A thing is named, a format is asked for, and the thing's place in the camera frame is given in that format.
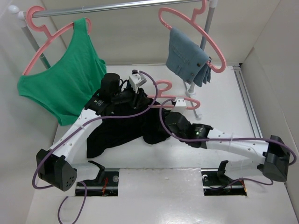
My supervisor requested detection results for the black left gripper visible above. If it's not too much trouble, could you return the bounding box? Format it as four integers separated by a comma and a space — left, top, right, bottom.
112, 83, 150, 109

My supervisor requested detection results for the black t shirt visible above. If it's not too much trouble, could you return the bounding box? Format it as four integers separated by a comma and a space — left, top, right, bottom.
86, 93, 177, 159

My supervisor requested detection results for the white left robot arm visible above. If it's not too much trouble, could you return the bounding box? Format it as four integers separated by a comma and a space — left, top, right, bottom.
34, 70, 146, 191

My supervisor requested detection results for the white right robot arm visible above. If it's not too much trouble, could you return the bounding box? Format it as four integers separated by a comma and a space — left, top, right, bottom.
164, 112, 291, 184

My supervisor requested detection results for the pink hanger with denim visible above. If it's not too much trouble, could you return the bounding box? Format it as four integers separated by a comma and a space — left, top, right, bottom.
159, 0, 227, 73

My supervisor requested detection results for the pink hanger with tank top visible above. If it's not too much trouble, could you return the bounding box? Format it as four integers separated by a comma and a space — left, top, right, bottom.
22, 6, 92, 77

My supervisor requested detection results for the green tank top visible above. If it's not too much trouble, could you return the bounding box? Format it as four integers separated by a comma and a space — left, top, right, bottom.
17, 18, 107, 126

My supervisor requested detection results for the blue denim garment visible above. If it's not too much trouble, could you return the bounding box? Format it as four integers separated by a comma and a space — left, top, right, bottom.
166, 27, 211, 87

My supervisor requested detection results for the metal clothes rack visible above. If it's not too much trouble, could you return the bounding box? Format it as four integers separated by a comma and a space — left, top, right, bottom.
7, 0, 219, 121

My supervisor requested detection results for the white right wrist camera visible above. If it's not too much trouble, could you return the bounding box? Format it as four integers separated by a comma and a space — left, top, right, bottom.
171, 98, 187, 114

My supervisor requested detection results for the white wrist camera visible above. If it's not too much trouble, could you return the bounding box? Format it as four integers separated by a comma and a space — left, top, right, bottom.
128, 70, 147, 93
171, 98, 187, 114

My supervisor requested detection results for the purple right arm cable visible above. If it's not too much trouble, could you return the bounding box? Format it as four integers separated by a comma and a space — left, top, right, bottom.
158, 99, 298, 186

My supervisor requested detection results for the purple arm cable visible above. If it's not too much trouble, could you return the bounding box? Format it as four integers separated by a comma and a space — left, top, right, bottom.
158, 99, 298, 186
32, 70, 159, 224

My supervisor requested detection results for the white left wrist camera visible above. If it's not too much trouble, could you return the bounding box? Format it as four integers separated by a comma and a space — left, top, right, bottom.
128, 70, 147, 93

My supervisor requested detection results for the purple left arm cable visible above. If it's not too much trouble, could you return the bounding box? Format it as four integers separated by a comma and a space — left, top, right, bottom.
32, 70, 159, 224

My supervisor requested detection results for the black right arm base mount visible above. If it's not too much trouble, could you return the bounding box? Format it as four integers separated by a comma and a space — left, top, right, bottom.
201, 169, 247, 196

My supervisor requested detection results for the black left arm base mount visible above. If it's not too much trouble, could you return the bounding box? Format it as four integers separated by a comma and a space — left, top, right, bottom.
84, 168, 120, 196

